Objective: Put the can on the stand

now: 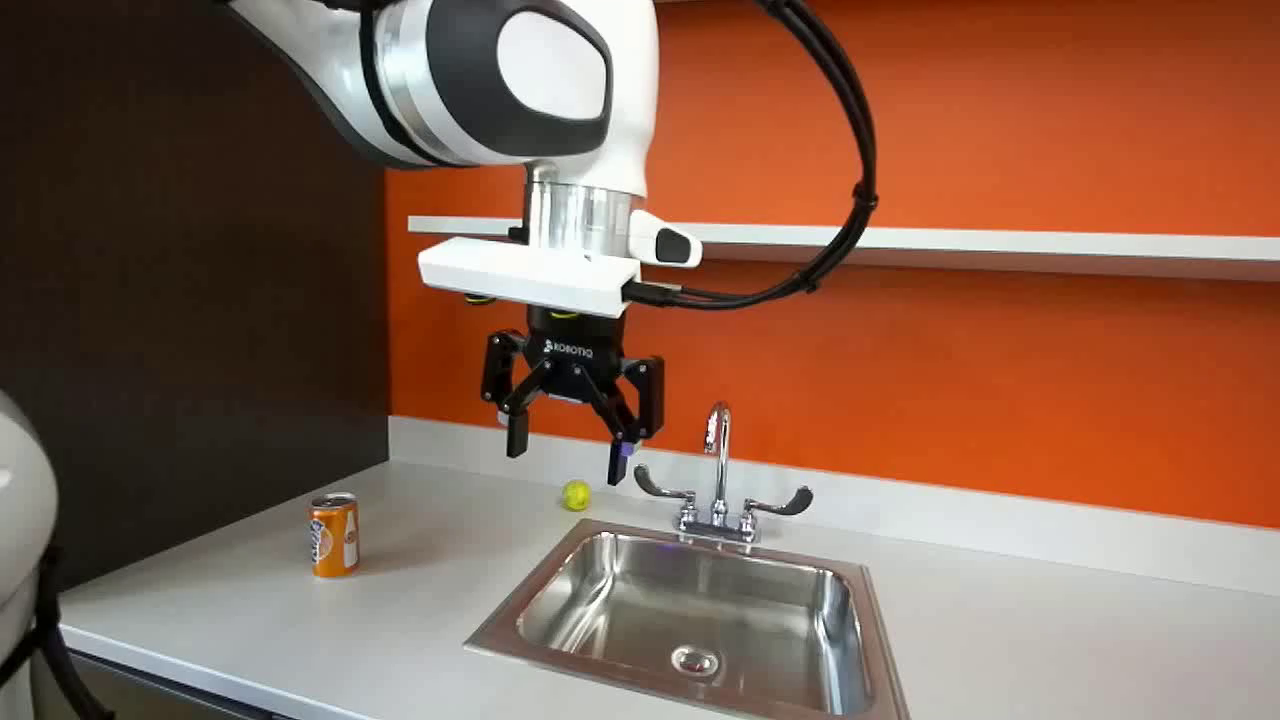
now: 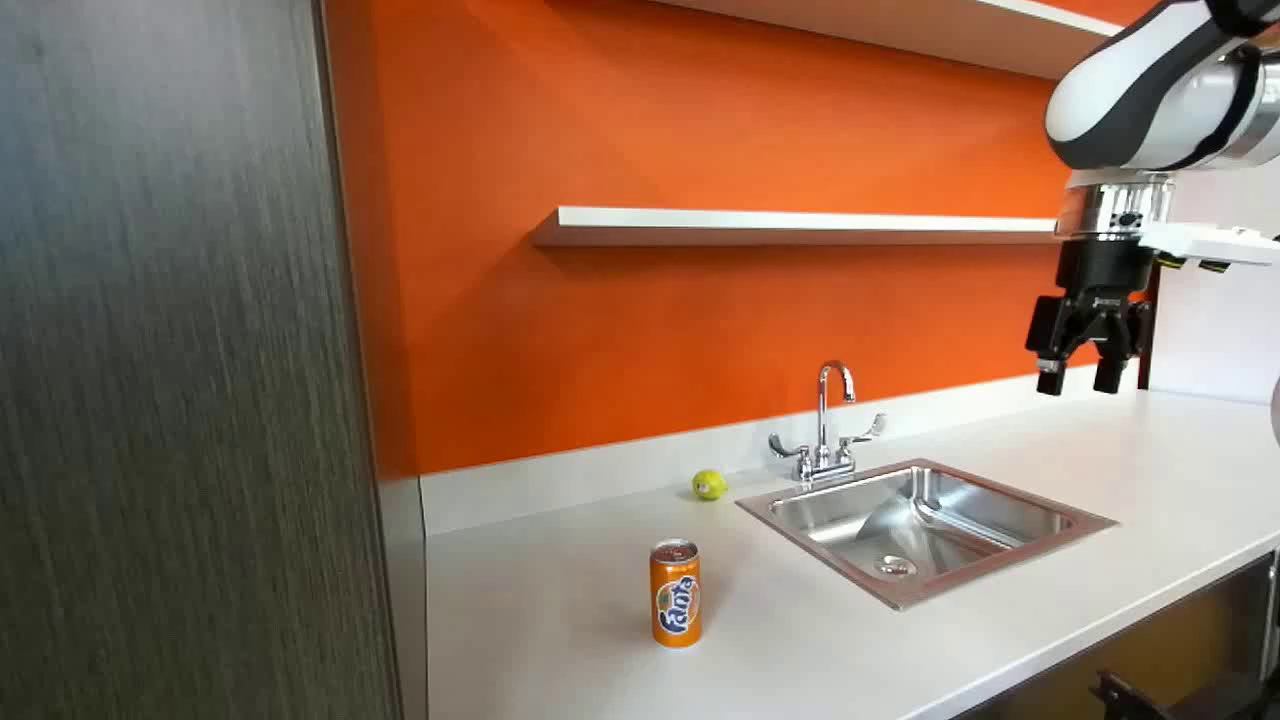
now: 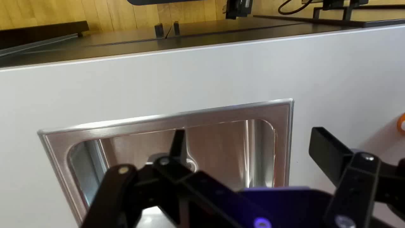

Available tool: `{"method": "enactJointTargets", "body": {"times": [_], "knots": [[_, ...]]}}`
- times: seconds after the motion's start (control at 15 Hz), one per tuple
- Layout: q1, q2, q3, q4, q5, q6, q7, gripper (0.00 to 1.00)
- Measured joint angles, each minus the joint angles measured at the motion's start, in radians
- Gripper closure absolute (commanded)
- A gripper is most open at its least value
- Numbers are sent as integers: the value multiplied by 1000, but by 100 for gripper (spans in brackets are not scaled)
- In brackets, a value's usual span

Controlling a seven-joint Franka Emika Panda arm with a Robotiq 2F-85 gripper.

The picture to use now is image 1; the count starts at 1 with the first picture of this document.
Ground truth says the chrome faucet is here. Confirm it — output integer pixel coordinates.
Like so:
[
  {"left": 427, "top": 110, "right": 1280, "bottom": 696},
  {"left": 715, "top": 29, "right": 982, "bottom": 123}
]
[{"left": 633, "top": 404, "right": 815, "bottom": 551}]

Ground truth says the stainless steel sink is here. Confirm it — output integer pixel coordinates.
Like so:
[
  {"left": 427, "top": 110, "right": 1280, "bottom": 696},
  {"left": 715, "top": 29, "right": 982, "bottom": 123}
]
[{"left": 467, "top": 522, "right": 913, "bottom": 720}]

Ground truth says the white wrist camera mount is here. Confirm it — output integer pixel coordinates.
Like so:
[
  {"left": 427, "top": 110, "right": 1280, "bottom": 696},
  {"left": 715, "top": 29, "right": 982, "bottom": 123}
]
[{"left": 416, "top": 238, "right": 641, "bottom": 321}]

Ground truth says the dark wood cabinet panel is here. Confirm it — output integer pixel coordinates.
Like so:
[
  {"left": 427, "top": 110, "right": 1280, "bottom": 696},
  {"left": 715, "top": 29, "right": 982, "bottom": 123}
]
[{"left": 0, "top": 0, "right": 387, "bottom": 579}]

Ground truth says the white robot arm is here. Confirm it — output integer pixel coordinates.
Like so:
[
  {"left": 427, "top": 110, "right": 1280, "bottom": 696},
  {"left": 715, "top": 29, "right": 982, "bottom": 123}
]
[{"left": 223, "top": 0, "right": 706, "bottom": 472}]

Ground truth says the green tennis ball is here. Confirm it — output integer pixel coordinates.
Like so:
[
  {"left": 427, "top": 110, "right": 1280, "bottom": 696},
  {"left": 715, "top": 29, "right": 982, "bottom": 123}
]
[{"left": 561, "top": 480, "right": 594, "bottom": 512}]

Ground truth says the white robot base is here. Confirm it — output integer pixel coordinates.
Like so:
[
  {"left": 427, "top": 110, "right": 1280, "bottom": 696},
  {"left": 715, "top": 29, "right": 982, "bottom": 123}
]
[{"left": 0, "top": 394, "right": 115, "bottom": 720}]

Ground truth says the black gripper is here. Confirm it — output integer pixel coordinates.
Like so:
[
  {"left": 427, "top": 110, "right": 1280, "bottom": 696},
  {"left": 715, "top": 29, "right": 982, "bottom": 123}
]
[{"left": 482, "top": 307, "right": 663, "bottom": 483}]

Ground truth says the orange soda can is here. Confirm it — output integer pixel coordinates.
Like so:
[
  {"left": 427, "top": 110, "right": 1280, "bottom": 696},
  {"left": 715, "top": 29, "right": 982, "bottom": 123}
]
[{"left": 308, "top": 494, "right": 360, "bottom": 577}]

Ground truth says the white wall shelf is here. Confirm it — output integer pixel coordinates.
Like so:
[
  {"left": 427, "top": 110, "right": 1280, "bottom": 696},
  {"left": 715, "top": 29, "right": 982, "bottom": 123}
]
[{"left": 404, "top": 215, "right": 1280, "bottom": 285}]

